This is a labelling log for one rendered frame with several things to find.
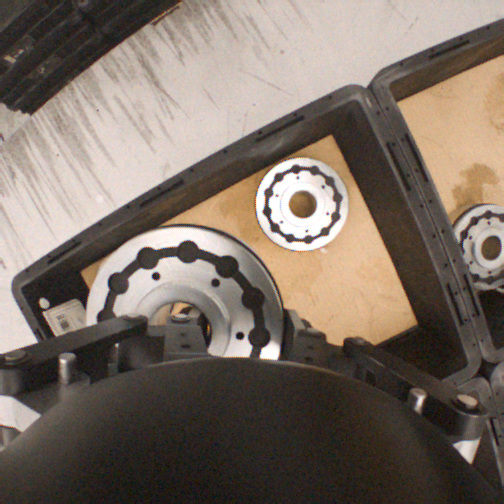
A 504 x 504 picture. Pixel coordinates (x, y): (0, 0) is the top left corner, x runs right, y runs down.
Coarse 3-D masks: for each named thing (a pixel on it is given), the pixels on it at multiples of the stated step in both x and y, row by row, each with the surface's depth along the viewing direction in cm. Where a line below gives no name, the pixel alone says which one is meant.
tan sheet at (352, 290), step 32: (320, 160) 33; (224, 192) 34; (352, 192) 33; (224, 224) 34; (256, 224) 34; (352, 224) 34; (288, 256) 34; (320, 256) 34; (352, 256) 34; (384, 256) 34; (288, 288) 35; (320, 288) 35; (352, 288) 34; (384, 288) 34; (320, 320) 35; (352, 320) 35; (384, 320) 35
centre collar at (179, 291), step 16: (160, 288) 13; (176, 288) 13; (192, 288) 13; (144, 304) 13; (160, 304) 13; (192, 304) 13; (208, 304) 13; (208, 320) 13; (224, 320) 13; (224, 336) 13; (208, 352) 13; (224, 352) 13
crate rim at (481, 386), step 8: (480, 376) 25; (464, 384) 25; (472, 384) 25; (480, 384) 25; (488, 384) 25; (464, 392) 25; (480, 392) 25; (488, 392) 25; (480, 400) 25; (488, 400) 25; (488, 408) 25; (488, 416) 25; (496, 416) 25; (488, 424) 25; (496, 424) 25; (488, 432) 26; (496, 432) 26; (496, 440) 27; (496, 448) 26; (496, 456) 26; (496, 464) 26
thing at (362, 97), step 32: (352, 96) 22; (288, 128) 23; (384, 128) 23; (224, 160) 24; (160, 192) 24; (416, 192) 23; (96, 224) 25; (416, 224) 24; (64, 256) 26; (448, 288) 25; (32, 320) 27; (448, 384) 25
